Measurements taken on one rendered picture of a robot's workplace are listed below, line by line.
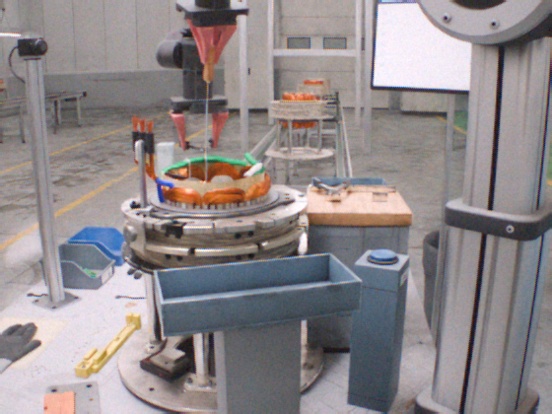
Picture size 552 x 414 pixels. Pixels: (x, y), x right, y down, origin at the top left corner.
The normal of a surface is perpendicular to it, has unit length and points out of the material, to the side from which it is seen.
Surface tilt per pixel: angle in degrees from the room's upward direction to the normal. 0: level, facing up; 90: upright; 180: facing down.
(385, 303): 90
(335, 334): 90
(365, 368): 90
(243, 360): 90
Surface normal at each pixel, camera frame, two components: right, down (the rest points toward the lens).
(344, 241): -0.06, 0.26
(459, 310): -0.69, 0.19
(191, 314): 0.26, 0.25
